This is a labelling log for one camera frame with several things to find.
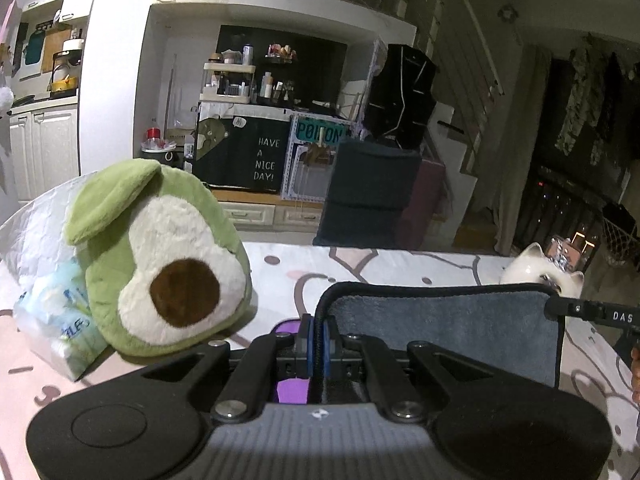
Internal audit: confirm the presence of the dark blue floor chair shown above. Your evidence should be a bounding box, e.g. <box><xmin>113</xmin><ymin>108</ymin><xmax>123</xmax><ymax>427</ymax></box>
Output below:
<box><xmin>312</xmin><ymin>139</ymin><xmax>421</xmax><ymax>249</ymax></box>

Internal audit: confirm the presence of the white drawer cabinet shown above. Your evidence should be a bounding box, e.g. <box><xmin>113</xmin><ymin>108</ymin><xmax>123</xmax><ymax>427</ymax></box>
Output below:
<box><xmin>210</xmin><ymin>188</ymin><xmax>323</xmax><ymax>233</ymax></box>

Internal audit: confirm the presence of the right hand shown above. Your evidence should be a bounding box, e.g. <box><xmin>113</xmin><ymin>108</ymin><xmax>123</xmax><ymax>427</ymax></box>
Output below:
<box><xmin>630</xmin><ymin>347</ymin><xmax>640</xmax><ymax>403</ymax></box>

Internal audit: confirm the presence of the white kitchen cabinet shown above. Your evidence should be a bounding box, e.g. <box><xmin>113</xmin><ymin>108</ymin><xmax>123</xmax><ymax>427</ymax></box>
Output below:
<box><xmin>10</xmin><ymin>96</ymin><xmax>80</xmax><ymax>205</ymax></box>

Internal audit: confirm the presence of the white ceramic cat figurine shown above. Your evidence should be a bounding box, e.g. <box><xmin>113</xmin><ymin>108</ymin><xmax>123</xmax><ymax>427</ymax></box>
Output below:
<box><xmin>499</xmin><ymin>240</ymin><xmax>585</xmax><ymax>298</ymax></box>

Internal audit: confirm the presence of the black have a nice day cloth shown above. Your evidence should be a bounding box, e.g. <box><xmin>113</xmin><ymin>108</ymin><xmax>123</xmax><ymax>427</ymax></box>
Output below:
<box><xmin>192</xmin><ymin>116</ymin><xmax>291</xmax><ymax>194</ymax></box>

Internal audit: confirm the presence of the plastic tissue pack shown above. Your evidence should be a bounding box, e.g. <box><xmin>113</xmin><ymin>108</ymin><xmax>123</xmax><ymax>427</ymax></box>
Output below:
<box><xmin>1</xmin><ymin>176</ymin><xmax>107</xmax><ymax>382</ymax></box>

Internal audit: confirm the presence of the black hanging jacket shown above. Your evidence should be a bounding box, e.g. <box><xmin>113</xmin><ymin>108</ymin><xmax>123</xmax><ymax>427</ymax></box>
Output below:
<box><xmin>362</xmin><ymin>44</ymin><xmax>438</xmax><ymax>151</ymax></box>

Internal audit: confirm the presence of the green avocado plush toy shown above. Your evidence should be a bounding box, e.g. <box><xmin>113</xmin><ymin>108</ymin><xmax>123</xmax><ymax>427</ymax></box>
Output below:
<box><xmin>65</xmin><ymin>158</ymin><xmax>252</xmax><ymax>358</ymax></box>

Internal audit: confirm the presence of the grey blue towel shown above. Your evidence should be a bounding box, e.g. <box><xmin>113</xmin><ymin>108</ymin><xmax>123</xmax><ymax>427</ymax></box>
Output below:
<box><xmin>314</xmin><ymin>282</ymin><xmax>564</xmax><ymax>387</ymax></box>

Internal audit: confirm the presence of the teal poison sign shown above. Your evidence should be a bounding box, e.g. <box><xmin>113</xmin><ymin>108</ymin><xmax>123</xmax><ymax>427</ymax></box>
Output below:
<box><xmin>295</xmin><ymin>118</ymin><xmax>350</xmax><ymax>146</ymax></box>

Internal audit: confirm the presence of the maroon floor chair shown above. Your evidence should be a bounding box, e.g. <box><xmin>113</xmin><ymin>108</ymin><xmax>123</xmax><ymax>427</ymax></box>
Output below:
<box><xmin>397</xmin><ymin>159</ymin><xmax>446</xmax><ymax>250</ymax></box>

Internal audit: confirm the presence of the dark grey trash bin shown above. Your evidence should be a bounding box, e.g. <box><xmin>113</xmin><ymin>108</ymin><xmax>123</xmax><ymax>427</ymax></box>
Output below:
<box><xmin>140</xmin><ymin>127</ymin><xmax>183</xmax><ymax>169</ymax></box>

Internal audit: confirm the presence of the cream tiered shelf rack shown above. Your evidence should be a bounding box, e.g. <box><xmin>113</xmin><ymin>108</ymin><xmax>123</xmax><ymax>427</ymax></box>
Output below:
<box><xmin>200</xmin><ymin>62</ymin><xmax>256</xmax><ymax>104</ymax></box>

